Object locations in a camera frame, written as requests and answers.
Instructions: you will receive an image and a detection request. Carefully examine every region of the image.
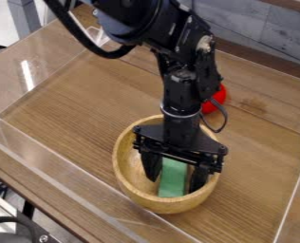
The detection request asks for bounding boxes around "clear acrylic corner bracket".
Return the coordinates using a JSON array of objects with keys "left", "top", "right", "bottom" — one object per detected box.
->
[{"left": 68, "top": 15, "right": 112, "bottom": 47}]

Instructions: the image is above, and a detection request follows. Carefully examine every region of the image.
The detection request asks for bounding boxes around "red toy strawberry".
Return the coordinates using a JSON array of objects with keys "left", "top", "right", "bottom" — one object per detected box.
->
[{"left": 201, "top": 84, "right": 227, "bottom": 114}]

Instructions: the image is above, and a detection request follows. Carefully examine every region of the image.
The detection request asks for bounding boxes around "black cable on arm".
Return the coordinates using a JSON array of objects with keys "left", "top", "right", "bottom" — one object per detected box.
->
[{"left": 41, "top": 0, "right": 137, "bottom": 60}]

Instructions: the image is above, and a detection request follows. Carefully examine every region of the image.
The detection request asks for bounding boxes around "clear acrylic front wall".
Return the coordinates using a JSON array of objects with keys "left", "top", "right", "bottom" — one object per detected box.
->
[{"left": 0, "top": 120, "right": 200, "bottom": 243}]

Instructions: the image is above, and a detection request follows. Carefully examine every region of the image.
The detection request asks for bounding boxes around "black device at corner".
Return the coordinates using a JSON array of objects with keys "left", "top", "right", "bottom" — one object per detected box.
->
[{"left": 0, "top": 216, "right": 61, "bottom": 243}]

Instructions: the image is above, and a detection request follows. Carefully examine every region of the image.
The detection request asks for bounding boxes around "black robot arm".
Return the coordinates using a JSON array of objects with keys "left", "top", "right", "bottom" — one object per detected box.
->
[{"left": 89, "top": 0, "right": 227, "bottom": 192}]

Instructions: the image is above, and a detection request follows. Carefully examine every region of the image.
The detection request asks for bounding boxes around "green rectangular stick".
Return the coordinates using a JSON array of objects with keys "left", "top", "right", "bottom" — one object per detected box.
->
[{"left": 157, "top": 159, "right": 187, "bottom": 197}]

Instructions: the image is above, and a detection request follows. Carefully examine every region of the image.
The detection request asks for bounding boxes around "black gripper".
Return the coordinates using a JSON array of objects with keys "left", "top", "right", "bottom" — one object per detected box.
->
[{"left": 132, "top": 108, "right": 227, "bottom": 193}]

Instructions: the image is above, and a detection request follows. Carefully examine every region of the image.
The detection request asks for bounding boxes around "brown wooden bowl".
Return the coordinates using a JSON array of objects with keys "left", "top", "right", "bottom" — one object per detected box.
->
[{"left": 112, "top": 115, "right": 219, "bottom": 215}]

